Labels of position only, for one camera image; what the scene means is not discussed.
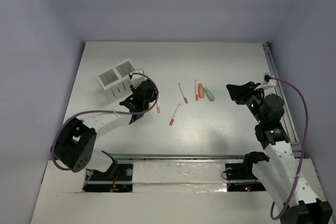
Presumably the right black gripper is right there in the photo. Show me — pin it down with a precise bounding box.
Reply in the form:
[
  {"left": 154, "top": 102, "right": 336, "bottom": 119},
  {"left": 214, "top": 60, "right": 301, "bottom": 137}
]
[{"left": 226, "top": 81, "right": 266, "bottom": 123}]

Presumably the green correction tape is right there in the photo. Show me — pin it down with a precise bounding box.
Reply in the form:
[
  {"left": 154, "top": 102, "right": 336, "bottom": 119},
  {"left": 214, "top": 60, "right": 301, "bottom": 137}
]
[{"left": 204, "top": 87, "right": 215, "bottom": 102}]

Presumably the white pen pink cap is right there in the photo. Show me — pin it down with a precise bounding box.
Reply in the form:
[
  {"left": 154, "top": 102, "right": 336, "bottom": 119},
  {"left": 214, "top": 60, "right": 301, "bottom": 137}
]
[{"left": 169, "top": 103, "right": 181, "bottom": 126}]

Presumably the white pen magenta cap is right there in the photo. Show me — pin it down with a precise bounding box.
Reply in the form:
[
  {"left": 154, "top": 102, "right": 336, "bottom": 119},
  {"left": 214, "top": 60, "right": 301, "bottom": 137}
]
[{"left": 178, "top": 83, "right": 188, "bottom": 104}]

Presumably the white pen orange cap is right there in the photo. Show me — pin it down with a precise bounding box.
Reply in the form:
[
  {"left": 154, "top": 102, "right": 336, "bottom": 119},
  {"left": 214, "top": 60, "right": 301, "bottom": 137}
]
[{"left": 194, "top": 80, "right": 199, "bottom": 101}]

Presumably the orange correction tape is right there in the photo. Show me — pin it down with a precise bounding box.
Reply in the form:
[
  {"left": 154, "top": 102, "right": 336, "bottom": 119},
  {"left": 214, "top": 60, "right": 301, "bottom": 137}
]
[{"left": 198, "top": 83, "right": 205, "bottom": 99}]

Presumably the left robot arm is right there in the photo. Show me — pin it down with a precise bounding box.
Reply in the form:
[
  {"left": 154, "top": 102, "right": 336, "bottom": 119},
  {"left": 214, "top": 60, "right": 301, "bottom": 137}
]
[{"left": 50, "top": 78, "right": 159, "bottom": 179}]

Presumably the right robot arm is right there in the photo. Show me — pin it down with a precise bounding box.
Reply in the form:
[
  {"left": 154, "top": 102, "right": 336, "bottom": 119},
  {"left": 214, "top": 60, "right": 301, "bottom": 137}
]
[{"left": 225, "top": 82, "right": 333, "bottom": 223}]

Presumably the white slotted pen holder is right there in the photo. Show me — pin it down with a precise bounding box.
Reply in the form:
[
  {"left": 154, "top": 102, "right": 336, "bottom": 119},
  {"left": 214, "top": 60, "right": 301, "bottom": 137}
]
[{"left": 97, "top": 59, "right": 145, "bottom": 103}]

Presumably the white foam block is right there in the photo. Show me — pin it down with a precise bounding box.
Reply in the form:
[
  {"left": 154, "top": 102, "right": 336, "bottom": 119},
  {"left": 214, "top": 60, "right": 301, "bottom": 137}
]
[{"left": 132, "top": 161, "right": 227, "bottom": 194}]

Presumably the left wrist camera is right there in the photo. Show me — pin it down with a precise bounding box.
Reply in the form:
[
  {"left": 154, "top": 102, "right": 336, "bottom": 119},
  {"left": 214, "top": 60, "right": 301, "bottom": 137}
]
[{"left": 134, "top": 68, "right": 144, "bottom": 74}]

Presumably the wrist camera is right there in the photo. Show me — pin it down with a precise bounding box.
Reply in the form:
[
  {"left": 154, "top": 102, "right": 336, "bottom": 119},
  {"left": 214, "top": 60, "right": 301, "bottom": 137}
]
[
  {"left": 256, "top": 72, "right": 277, "bottom": 90},
  {"left": 134, "top": 68, "right": 144, "bottom": 74}
]

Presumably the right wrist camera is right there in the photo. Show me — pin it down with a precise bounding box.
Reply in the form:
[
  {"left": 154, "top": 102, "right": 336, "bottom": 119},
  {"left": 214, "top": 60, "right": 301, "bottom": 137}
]
[{"left": 256, "top": 72, "right": 277, "bottom": 90}]

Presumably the aluminium rail front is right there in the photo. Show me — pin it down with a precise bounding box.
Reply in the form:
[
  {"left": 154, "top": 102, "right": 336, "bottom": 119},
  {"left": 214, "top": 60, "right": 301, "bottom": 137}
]
[{"left": 110, "top": 153, "right": 245, "bottom": 161}]

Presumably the aluminium rail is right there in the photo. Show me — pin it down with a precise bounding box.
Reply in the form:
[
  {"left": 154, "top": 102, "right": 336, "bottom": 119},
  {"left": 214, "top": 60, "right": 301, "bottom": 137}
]
[
  {"left": 110, "top": 153, "right": 245, "bottom": 161},
  {"left": 263, "top": 42, "right": 302, "bottom": 158}
]

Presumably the aluminium rail right side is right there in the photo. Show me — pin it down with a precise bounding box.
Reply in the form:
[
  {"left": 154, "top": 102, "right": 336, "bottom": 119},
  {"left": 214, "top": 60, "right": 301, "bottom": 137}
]
[{"left": 263, "top": 42, "right": 302, "bottom": 158}]

